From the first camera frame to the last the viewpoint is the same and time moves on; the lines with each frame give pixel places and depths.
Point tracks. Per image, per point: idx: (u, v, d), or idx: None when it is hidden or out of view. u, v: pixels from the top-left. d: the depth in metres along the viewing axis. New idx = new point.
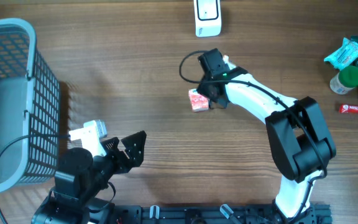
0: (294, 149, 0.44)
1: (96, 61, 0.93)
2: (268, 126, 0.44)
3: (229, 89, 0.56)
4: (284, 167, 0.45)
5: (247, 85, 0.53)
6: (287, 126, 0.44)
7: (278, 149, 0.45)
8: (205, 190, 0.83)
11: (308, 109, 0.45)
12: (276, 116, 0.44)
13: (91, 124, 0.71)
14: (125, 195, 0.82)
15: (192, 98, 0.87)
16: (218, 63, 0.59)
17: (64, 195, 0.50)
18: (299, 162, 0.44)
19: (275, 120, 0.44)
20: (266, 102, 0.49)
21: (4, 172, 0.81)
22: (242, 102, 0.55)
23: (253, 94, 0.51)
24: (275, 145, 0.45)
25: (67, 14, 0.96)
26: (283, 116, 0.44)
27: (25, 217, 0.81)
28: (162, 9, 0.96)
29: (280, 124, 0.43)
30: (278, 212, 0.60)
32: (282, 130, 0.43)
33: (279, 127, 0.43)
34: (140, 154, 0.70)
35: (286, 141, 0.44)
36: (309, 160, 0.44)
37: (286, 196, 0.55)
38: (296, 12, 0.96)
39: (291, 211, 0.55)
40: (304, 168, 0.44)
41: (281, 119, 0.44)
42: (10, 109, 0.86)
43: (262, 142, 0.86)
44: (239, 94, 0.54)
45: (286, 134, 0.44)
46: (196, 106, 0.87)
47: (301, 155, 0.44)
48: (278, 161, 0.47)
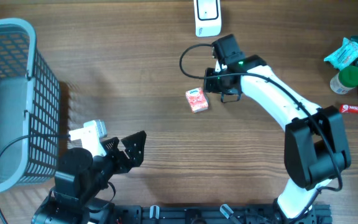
0: (310, 159, 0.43)
1: (96, 61, 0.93)
2: (288, 133, 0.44)
3: (246, 83, 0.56)
4: (296, 175, 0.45)
5: (266, 81, 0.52)
6: (309, 135, 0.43)
7: (293, 155, 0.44)
8: (205, 190, 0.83)
11: (330, 119, 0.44)
12: (299, 124, 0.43)
13: (91, 124, 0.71)
14: (125, 195, 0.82)
15: (191, 99, 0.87)
16: (232, 49, 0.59)
17: (63, 195, 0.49)
18: (312, 172, 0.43)
19: (297, 129, 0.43)
20: (287, 106, 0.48)
21: (4, 172, 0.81)
22: (258, 98, 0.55)
23: (273, 93, 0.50)
24: (291, 152, 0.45)
25: (67, 14, 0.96)
26: (304, 124, 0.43)
27: (25, 217, 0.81)
28: (162, 9, 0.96)
29: (302, 132, 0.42)
30: (279, 211, 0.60)
32: (302, 140, 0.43)
33: (300, 136, 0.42)
34: (140, 154, 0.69)
35: (304, 151, 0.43)
36: (323, 171, 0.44)
37: (289, 198, 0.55)
38: (296, 12, 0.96)
39: (293, 213, 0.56)
40: (316, 177, 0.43)
41: (304, 127, 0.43)
42: (10, 109, 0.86)
43: (262, 142, 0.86)
44: (258, 91, 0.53)
45: (306, 144, 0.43)
46: (196, 107, 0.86)
47: (316, 165, 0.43)
48: (291, 168, 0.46)
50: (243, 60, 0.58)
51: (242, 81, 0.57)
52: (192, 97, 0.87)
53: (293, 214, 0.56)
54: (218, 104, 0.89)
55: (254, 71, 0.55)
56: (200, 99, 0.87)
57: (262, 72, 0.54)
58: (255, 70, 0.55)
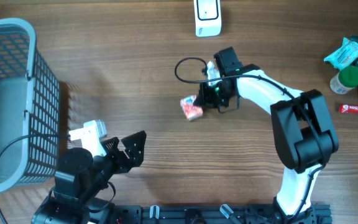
0: (296, 137, 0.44)
1: (95, 61, 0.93)
2: (273, 113, 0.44)
3: (242, 84, 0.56)
4: (285, 156, 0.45)
5: (258, 78, 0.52)
6: (292, 114, 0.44)
7: (279, 136, 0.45)
8: (205, 190, 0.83)
11: (313, 101, 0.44)
12: (282, 104, 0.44)
13: (91, 124, 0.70)
14: (126, 195, 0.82)
15: (186, 106, 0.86)
16: (232, 60, 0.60)
17: (64, 195, 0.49)
18: (300, 151, 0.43)
19: (280, 107, 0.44)
20: (275, 94, 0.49)
21: (4, 172, 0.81)
22: (253, 97, 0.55)
23: (261, 86, 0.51)
24: (278, 133, 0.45)
25: (67, 14, 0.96)
26: (287, 104, 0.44)
27: (25, 217, 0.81)
28: (162, 9, 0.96)
29: (284, 110, 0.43)
30: (278, 210, 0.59)
32: (286, 117, 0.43)
33: (283, 114, 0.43)
34: (140, 154, 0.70)
35: (289, 129, 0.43)
36: (311, 151, 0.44)
37: (286, 191, 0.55)
38: (296, 11, 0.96)
39: (290, 208, 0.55)
40: (304, 157, 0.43)
41: (287, 106, 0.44)
42: (10, 109, 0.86)
43: (262, 142, 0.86)
44: (251, 89, 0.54)
45: (289, 122, 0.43)
46: (191, 114, 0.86)
47: (303, 145, 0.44)
48: (279, 150, 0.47)
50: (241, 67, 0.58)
51: (238, 84, 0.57)
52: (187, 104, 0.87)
53: (290, 211, 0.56)
54: None
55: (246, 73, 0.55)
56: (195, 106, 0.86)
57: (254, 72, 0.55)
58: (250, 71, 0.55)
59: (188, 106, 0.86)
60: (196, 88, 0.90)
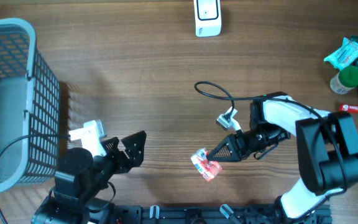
0: (320, 157, 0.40)
1: (95, 61, 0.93)
2: (298, 129, 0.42)
3: (270, 108, 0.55)
4: (308, 177, 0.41)
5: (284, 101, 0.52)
6: (318, 132, 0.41)
7: (303, 156, 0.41)
8: (205, 190, 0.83)
11: (341, 121, 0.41)
12: (308, 121, 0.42)
13: (91, 124, 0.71)
14: (125, 195, 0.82)
15: (204, 163, 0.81)
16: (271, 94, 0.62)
17: (64, 195, 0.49)
18: (325, 173, 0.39)
19: (306, 124, 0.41)
20: (300, 113, 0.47)
21: (4, 172, 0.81)
22: (279, 121, 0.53)
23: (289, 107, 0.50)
24: (301, 152, 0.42)
25: (67, 14, 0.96)
26: (312, 121, 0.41)
27: (25, 217, 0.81)
28: (162, 9, 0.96)
29: (311, 126, 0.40)
30: (279, 208, 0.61)
32: (312, 134, 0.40)
33: (309, 130, 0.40)
34: (140, 154, 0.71)
35: (314, 147, 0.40)
36: (337, 175, 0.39)
37: (294, 196, 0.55)
38: (296, 11, 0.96)
39: (293, 212, 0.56)
40: (330, 181, 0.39)
41: (313, 122, 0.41)
42: (10, 109, 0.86)
43: None
44: (278, 111, 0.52)
45: (315, 140, 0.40)
46: (212, 171, 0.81)
47: (330, 167, 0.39)
48: (302, 171, 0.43)
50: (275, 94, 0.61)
51: (265, 107, 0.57)
52: (206, 161, 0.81)
53: (293, 214, 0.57)
54: (217, 104, 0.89)
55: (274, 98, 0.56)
56: (213, 163, 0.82)
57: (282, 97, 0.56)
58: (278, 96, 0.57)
59: (205, 162, 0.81)
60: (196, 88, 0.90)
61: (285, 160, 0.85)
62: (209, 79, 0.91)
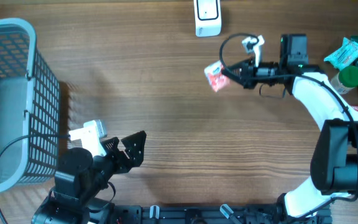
0: (337, 158, 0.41)
1: (95, 61, 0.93)
2: (325, 127, 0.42)
3: (300, 84, 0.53)
4: (318, 174, 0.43)
5: (320, 84, 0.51)
6: (344, 137, 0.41)
7: (321, 154, 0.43)
8: (205, 190, 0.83)
11: None
12: (338, 122, 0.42)
13: (91, 124, 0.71)
14: (125, 195, 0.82)
15: (213, 78, 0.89)
16: (301, 48, 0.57)
17: (64, 195, 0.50)
18: (337, 175, 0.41)
19: (334, 124, 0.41)
20: (334, 108, 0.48)
21: (4, 172, 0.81)
22: (306, 100, 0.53)
23: (323, 95, 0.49)
24: (321, 149, 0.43)
25: (67, 14, 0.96)
26: (343, 123, 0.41)
27: (25, 217, 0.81)
28: (162, 9, 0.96)
29: (339, 129, 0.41)
30: (281, 205, 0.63)
32: (337, 137, 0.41)
33: (335, 132, 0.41)
34: (140, 154, 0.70)
35: (335, 149, 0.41)
36: (347, 180, 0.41)
37: (298, 196, 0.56)
38: (296, 11, 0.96)
39: (294, 211, 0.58)
40: (339, 183, 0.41)
41: (342, 126, 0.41)
42: (10, 109, 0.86)
43: (262, 142, 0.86)
44: (308, 93, 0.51)
45: (339, 142, 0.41)
46: (219, 85, 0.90)
47: (344, 170, 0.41)
48: (315, 167, 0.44)
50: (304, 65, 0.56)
51: (296, 82, 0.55)
52: (215, 76, 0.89)
53: (294, 213, 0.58)
54: (217, 104, 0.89)
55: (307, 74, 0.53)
56: (222, 78, 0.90)
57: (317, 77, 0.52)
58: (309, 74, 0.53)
59: (213, 78, 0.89)
60: (196, 88, 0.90)
61: (285, 160, 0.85)
62: (209, 79, 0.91)
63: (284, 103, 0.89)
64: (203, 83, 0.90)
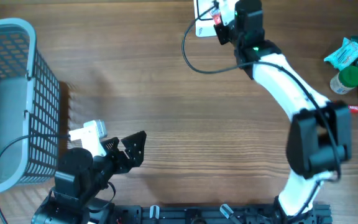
0: (311, 147, 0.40)
1: (95, 61, 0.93)
2: (293, 122, 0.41)
3: (261, 72, 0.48)
4: (295, 163, 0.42)
5: (280, 70, 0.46)
6: (314, 125, 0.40)
7: (294, 145, 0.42)
8: (205, 190, 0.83)
11: (337, 111, 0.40)
12: (304, 114, 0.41)
13: (91, 124, 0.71)
14: (125, 195, 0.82)
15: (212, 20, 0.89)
16: (258, 26, 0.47)
17: (64, 195, 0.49)
18: (313, 162, 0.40)
19: (302, 117, 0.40)
20: (297, 98, 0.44)
21: (4, 172, 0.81)
22: (270, 88, 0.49)
23: (284, 83, 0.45)
24: (293, 142, 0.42)
25: (67, 14, 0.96)
26: (309, 114, 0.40)
27: (25, 217, 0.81)
28: (163, 9, 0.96)
29: (306, 120, 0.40)
30: (279, 209, 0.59)
32: (306, 128, 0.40)
33: (304, 124, 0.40)
34: (140, 154, 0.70)
35: (307, 140, 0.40)
36: (324, 162, 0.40)
37: (289, 191, 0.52)
38: (296, 12, 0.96)
39: (292, 209, 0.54)
40: (317, 168, 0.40)
41: (309, 116, 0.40)
42: (10, 109, 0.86)
43: (262, 142, 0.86)
44: (270, 81, 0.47)
45: (309, 132, 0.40)
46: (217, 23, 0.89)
47: (318, 155, 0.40)
48: (291, 158, 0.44)
50: (260, 45, 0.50)
51: (255, 70, 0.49)
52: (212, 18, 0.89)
53: (292, 211, 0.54)
54: (217, 104, 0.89)
55: (264, 60, 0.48)
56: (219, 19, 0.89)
57: (275, 61, 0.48)
58: (266, 58, 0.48)
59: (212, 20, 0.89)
60: (196, 88, 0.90)
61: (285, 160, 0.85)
62: (209, 79, 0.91)
63: None
64: (203, 83, 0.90)
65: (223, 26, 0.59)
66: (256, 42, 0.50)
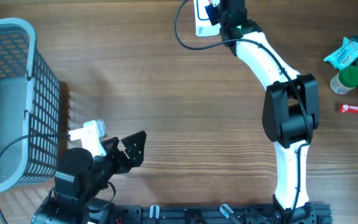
0: (283, 116, 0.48)
1: (95, 61, 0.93)
2: (267, 93, 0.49)
3: (243, 50, 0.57)
4: (270, 129, 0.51)
5: (258, 46, 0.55)
6: (284, 96, 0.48)
7: (269, 114, 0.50)
8: (205, 190, 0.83)
11: (306, 84, 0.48)
12: (277, 86, 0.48)
13: (91, 124, 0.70)
14: (125, 195, 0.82)
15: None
16: (240, 5, 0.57)
17: (64, 195, 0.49)
18: (284, 128, 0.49)
19: (275, 89, 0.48)
20: (271, 70, 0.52)
21: (4, 172, 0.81)
22: (250, 63, 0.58)
23: (261, 58, 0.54)
24: (268, 112, 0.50)
25: (67, 14, 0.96)
26: (280, 86, 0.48)
27: (25, 217, 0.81)
28: (163, 8, 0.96)
29: (278, 92, 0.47)
30: (278, 208, 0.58)
32: (278, 99, 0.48)
33: (277, 96, 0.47)
34: (140, 154, 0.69)
35: (279, 109, 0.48)
36: (294, 128, 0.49)
37: (281, 180, 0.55)
38: (296, 12, 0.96)
39: (288, 200, 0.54)
40: (288, 133, 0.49)
41: (281, 88, 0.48)
42: (10, 109, 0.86)
43: (262, 142, 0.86)
44: (250, 57, 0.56)
45: (279, 102, 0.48)
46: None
47: (289, 122, 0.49)
48: (266, 124, 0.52)
50: (243, 24, 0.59)
51: (239, 47, 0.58)
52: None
53: (288, 204, 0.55)
54: (217, 103, 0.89)
55: (246, 38, 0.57)
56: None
57: (255, 38, 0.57)
58: (248, 36, 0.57)
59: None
60: (196, 88, 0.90)
61: None
62: (209, 79, 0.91)
63: None
64: (203, 83, 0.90)
65: (214, 8, 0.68)
66: (240, 20, 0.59)
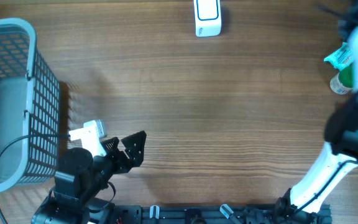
0: (353, 124, 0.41)
1: (95, 61, 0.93)
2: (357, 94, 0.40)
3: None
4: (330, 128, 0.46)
5: None
6: None
7: (341, 114, 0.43)
8: (205, 190, 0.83)
11: None
12: None
13: (91, 124, 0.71)
14: (125, 195, 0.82)
15: None
16: None
17: (63, 195, 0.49)
18: (346, 135, 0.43)
19: None
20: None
21: (4, 172, 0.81)
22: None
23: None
24: (341, 113, 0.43)
25: (67, 14, 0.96)
26: None
27: (25, 217, 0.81)
28: (162, 9, 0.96)
29: None
30: (284, 200, 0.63)
32: None
33: None
34: (140, 154, 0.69)
35: (353, 116, 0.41)
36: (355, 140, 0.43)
37: (306, 180, 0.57)
38: (297, 12, 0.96)
39: (299, 200, 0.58)
40: (346, 142, 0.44)
41: None
42: (10, 109, 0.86)
43: (262, 142, 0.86)
44: None
45: None
46: None
47: (354, 133, 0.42)
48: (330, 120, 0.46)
50: None
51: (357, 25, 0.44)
52: None
53: (297, 203, 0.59)
54: (217, 104, 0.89)
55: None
56: None
57: None
58: None
59: None
60: (196, 88, 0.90)
61: (285, 160, 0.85)
62: (209, 79, 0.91)
63: (284, 102, 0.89)
64: (203, 83, 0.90)
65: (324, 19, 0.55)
66: None
